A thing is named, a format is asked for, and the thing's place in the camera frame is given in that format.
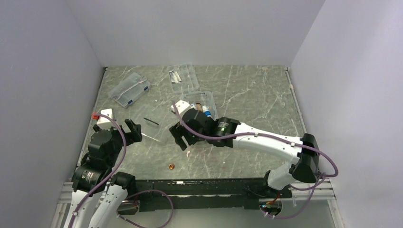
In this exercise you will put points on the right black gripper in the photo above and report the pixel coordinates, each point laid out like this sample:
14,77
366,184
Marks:
178,130

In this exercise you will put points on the amber medicine bottle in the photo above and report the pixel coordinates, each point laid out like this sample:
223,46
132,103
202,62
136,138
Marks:
199,107

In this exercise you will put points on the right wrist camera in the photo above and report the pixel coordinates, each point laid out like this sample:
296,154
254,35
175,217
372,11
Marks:
181,106

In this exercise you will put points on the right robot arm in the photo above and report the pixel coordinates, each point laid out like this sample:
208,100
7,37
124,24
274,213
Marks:
300,153

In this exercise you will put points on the black front rail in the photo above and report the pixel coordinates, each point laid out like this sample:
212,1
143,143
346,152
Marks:
246,193

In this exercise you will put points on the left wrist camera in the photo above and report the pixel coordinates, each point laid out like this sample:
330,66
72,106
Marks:
103,122

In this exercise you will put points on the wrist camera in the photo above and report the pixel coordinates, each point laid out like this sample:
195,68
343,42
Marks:
181,106
103,122

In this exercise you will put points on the clear divided organizer tray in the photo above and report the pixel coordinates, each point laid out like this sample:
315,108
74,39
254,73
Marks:
189,79

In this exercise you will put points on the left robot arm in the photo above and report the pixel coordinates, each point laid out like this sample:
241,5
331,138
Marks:
98,188

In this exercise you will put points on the clear box with blue latches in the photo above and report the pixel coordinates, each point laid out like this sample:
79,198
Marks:
130,89

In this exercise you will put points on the metal tweezers in tray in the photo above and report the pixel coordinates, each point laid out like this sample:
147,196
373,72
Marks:
174,76

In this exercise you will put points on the clear medicine kit box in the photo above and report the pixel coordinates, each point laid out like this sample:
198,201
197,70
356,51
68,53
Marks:
204,98

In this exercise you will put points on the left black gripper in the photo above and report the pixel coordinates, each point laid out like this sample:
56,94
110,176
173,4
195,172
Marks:
135,135

